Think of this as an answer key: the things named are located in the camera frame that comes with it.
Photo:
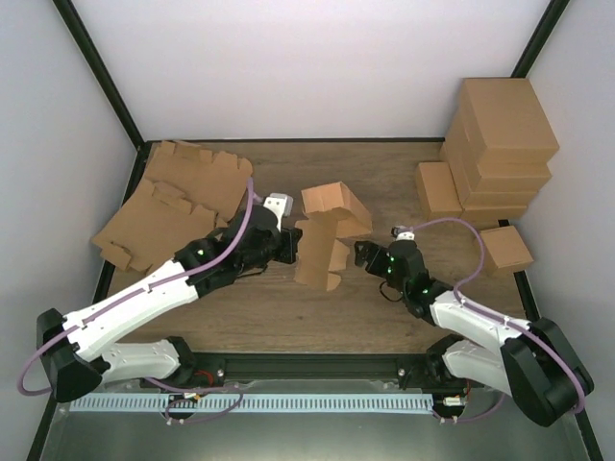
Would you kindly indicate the flat cardboard blank stack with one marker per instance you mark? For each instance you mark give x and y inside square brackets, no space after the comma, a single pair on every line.
[214,180]

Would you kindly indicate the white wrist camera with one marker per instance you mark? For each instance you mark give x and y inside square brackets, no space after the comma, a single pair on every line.
[400,233]
[281,204]

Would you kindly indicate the cardboard box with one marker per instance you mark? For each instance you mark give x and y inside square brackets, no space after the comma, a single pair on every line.
[333,213]

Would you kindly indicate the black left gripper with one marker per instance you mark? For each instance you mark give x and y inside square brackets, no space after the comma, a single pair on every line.
[292,237]

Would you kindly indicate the small folded box left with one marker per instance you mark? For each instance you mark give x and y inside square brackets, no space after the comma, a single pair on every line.
[436,191]

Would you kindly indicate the small folded box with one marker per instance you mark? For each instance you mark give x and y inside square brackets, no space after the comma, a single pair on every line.
[505,252]
[436,191]

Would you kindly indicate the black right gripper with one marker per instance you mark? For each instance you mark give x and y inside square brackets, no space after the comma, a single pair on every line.
[369,249]

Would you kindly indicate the left black frame post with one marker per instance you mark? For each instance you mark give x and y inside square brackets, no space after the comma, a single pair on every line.
[77,29]

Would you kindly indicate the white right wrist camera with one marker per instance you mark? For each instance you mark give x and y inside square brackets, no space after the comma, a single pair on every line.
[400,233]

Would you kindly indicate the black frame post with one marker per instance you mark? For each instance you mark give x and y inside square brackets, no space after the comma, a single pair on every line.
[539,38]
[77,29]

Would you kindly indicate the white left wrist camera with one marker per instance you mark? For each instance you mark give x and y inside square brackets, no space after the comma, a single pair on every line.
[281,204]

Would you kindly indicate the light blue slotted cable duct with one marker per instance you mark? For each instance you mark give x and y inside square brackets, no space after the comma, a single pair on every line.
[260,403]

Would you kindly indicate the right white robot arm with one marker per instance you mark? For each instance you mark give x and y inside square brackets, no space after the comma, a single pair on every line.
[531,362]

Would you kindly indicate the top large folded box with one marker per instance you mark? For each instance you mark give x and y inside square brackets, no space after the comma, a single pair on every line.
[505,122]

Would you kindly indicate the black aluminium frame rail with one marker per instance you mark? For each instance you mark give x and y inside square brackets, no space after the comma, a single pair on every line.
[206,368]

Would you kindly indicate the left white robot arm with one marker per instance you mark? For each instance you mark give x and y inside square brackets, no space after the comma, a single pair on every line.
[83,349]

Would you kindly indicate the small folded box front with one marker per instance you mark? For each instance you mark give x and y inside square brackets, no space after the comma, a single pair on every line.
[505,252]

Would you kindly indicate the right black frame post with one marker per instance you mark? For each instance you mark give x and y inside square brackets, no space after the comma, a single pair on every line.
[539,38]

